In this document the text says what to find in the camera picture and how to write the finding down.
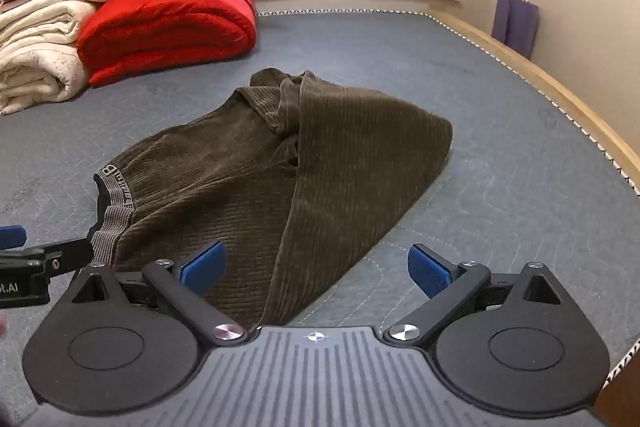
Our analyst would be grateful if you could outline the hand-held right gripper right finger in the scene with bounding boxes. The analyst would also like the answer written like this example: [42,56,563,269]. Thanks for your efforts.
[382,244,566,350]

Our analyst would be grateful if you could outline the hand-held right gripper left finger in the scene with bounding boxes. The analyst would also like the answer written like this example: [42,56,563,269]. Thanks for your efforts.
[64,240,249,349]

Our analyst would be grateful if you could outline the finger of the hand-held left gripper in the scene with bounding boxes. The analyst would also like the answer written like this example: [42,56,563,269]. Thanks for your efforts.
[44,237,97,279]
[0,225,46,259]

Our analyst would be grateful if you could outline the brown corduroy pants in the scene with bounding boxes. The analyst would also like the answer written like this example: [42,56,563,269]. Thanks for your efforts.
[89,69,454,328]

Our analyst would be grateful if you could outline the grey quilted mattress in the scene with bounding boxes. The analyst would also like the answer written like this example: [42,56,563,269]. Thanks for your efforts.
[0,9,640,427]

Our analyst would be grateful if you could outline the cream fleece blanket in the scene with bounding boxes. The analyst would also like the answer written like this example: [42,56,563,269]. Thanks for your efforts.
[0,0,98,115]

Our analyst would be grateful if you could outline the red folded quilt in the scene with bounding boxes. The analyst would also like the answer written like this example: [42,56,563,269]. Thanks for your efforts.
[76,0,258,88]

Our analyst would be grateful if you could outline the purple folded mat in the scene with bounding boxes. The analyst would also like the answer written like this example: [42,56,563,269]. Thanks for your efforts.
[491,0,540,60]

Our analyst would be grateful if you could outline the wooden bed frame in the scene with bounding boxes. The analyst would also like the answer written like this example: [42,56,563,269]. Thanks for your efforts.
[430,9,640,180]

